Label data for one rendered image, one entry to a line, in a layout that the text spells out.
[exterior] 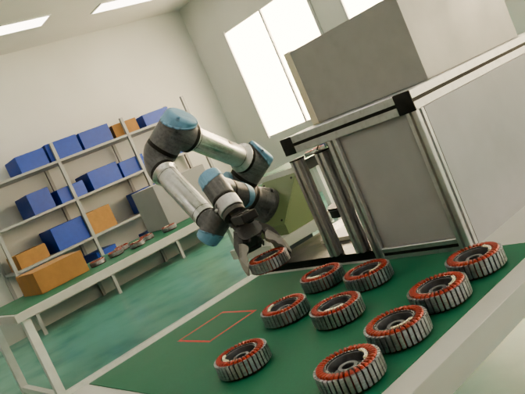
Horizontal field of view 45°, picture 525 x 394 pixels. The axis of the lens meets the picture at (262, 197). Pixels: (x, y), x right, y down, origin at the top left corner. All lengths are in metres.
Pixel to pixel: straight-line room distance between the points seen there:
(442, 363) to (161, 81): 8.80
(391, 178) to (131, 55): 8.20
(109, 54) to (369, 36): 7.97
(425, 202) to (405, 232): 0.11
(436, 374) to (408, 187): 0.59
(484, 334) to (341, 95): 0.78
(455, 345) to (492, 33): 0.94
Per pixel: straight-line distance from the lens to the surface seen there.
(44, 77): 8.91
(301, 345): 1.27
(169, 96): 9.58
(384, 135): 1.46
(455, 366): 1.02
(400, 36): 1.50
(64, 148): 8.11
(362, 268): 1.48
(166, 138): 2.16
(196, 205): 2.00
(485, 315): 1.10
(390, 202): 1.52
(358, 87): 1.60
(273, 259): 1.66
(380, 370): 1.00
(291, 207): 2.49
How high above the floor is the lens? 1.17
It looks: 6 degrees down
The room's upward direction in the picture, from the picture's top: 24 degrees counter-clockwise
